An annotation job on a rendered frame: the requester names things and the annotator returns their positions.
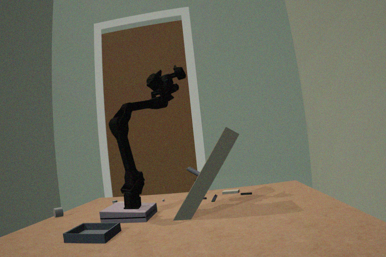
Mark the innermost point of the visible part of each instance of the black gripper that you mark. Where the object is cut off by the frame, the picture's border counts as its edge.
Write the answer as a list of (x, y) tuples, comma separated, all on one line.
[(179, 73)]

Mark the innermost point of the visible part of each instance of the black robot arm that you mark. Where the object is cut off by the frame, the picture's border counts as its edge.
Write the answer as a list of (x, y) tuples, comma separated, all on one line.
[(134, 181)]

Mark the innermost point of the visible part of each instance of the grey cylinder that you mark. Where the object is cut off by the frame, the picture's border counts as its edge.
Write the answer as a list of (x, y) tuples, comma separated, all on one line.
[(58, 212)]

